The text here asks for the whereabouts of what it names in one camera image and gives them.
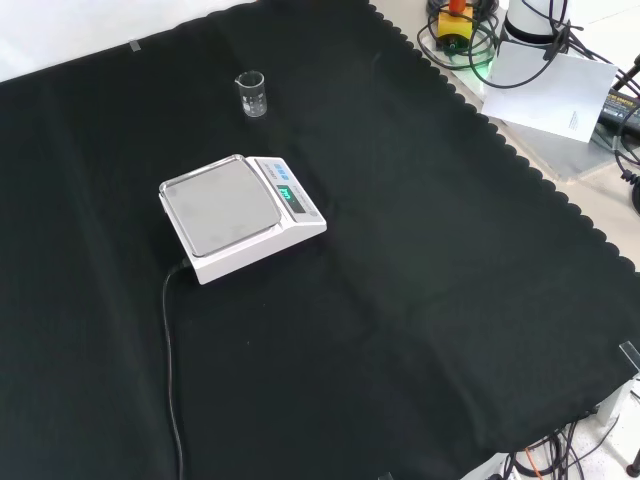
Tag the black bench cloth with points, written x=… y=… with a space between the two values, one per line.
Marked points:
x=400 y=300

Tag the black tripod foot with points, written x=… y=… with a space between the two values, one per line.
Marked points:
x=635 y=462

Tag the grey tape strip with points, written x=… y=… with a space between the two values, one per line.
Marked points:
x=134 y=46

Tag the yellow stop button box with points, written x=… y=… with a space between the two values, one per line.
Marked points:
x=454 y=26

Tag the grey metal base plate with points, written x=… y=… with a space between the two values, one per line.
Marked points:
x=565 y=155

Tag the clear tape strip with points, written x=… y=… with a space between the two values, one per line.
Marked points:
x=630 y=356

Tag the black power adapter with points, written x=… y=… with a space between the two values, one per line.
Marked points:
x=617 y=107

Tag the small clear glass beaker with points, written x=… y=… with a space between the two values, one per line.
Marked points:
x=252 y=97

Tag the white electronic balance steel pan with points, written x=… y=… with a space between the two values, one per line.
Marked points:
x=225 y=210

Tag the pale white board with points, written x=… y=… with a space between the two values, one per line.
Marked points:
x=550 y=100

